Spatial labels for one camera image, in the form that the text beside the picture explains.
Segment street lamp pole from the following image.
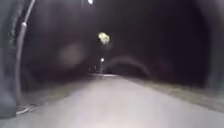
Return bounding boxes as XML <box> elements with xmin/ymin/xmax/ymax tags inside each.
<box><xmin>14</xmin><ymin>0</ymin><xmax>37</xmax><ymax>104</ymax></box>
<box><xmin>98</xmin><ymin>57</ymin><xmax>106</xmax><ymax>75</ymax></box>

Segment pale grey paved path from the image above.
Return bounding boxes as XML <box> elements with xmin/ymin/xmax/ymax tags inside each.
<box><xmin>1</xmin><ymin>73</ymin><xmax>224</xmax><ymax>128</ymax></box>

